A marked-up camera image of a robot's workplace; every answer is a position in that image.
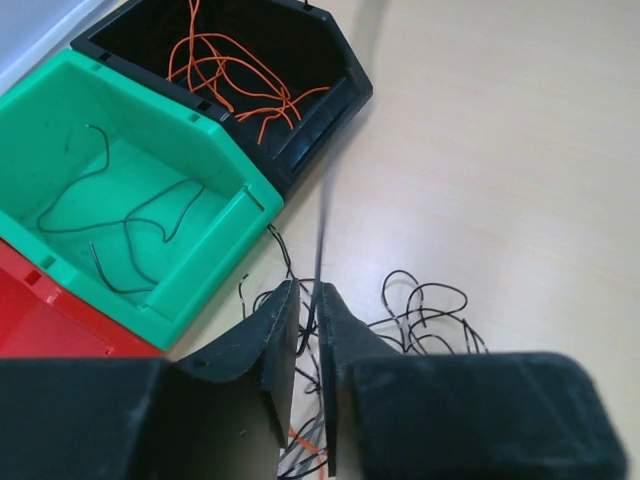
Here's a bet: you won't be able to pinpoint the orange black grey cables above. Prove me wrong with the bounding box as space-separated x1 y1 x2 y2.
238 222 491 480

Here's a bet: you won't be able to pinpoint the red plastic bin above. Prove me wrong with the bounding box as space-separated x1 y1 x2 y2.
1 242 164 358

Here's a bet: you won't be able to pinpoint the green plastic bin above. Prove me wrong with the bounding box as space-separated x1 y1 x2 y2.
1 50 283 350

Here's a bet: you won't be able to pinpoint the dark grey cable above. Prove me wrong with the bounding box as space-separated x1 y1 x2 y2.
35 123 206 295

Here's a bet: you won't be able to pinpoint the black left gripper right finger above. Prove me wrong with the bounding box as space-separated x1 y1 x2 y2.
317 283 628 479

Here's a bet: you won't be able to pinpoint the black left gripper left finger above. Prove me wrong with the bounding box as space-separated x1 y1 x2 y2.
1 280 300 479

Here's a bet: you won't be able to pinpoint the black plastic bin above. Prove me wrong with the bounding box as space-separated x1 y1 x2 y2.
71 0 373 196

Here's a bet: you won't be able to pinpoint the black cable taut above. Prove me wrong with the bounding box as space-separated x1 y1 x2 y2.
308 0 389 321

